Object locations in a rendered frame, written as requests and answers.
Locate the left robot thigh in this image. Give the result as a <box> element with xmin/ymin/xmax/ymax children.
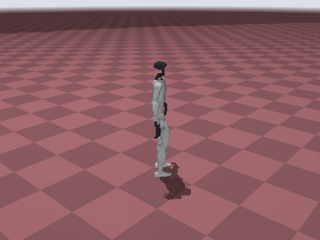
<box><xmin>157</xmin><ymin>117</ymin><xmax>165</xmax><ymax>144</ymax></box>

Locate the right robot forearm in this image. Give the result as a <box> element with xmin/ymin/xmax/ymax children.
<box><xmin>152</xmin><ymin>102</ymin><xmax>160</xmax><ymax>125</ymax></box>

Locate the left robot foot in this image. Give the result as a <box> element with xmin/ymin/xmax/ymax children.
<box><xmin>154</xmin><ymin>162</ymin><xmax>171</xmax><ymax>168</ymax></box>

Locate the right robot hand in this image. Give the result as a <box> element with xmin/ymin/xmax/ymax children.
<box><xmin>154</xmin><ymin>121</ymin><xmax>161</xmax><ymax>139</ymax></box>

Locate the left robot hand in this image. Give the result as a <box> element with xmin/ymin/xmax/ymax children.
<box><xmin>163</xmin><ymin>102</ymin><xmax>168</xmax><ymax>116</ymax></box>

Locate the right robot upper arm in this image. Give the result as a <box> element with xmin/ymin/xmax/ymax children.
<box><xmin>152</xmin><ymin>82</ymin><xmax>162</xmax><ymax>106</ymax></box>

